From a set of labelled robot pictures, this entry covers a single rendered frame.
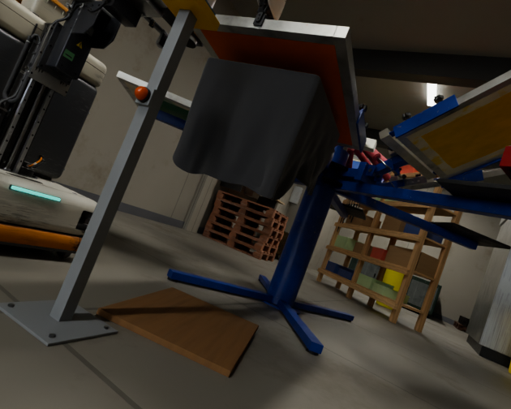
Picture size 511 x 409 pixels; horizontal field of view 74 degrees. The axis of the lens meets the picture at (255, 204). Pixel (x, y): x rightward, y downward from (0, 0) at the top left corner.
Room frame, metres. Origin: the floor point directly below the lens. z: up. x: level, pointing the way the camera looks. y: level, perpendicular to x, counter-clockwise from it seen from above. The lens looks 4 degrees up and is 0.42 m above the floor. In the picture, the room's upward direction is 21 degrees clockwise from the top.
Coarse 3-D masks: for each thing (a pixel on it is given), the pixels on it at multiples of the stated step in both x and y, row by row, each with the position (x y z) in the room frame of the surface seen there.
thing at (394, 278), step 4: (388, 272) 5.94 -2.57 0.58; (392, 272) 5.87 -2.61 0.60; (396, 272) 5.83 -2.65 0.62; (384, 276) 6.00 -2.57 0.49; (388, 276) 5.92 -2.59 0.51; (392, 276) 5.86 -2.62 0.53; (396, 276) 5.82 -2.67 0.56; (400, 276) 5.80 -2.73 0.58; (384, 280) 5.96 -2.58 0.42; (388, 280) 5.90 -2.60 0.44; (392, 280) 5.84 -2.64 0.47; (396, 280) 5.81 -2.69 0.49; (400, 280) 5.80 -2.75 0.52; (392, 284) 5.84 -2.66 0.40; (396, 284) 5.81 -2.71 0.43; (400, 284) 5.80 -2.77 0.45; (396, 288) 5.81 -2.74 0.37; (376, 300) 6.04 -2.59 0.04; (380, 304) 5.90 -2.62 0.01; (384, 304) 5.85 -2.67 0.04; (392, 308) 5.82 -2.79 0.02
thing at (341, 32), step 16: (224, 16) 1.12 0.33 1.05; (240, 16) 1.09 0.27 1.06; (240, 32) 1.12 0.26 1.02; (256, 32) 1.08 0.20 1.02; (272, 32) 1.05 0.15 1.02; (288, 32) 1.02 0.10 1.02; (304, 32) 0.99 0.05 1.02; (320, 32) 0.97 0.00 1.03; (336, 32) 0.95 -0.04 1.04; (208, 48) 1.30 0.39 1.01; (336, 48) 1.00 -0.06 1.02; (352, 64) 1.08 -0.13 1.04; (352, 80) 1.14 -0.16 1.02; (352, 96) 1.21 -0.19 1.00; (352, 112) 1.33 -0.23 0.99; (352, 128) 1.46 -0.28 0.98; (352, 144) 1.63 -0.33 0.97
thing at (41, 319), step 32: (192, 0) 0.88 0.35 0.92; (160, 64) 0.94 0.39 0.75; (160, 96) 0.94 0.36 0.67; (128, 160) 0.93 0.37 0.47; (96, 224) 0.93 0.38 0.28; (96, 256) 0.96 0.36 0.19; (64, 288) 0.94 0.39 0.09; (32, 320) 0.88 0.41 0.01; (64, 320) 0.94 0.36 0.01; (96, 320) 1.02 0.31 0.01
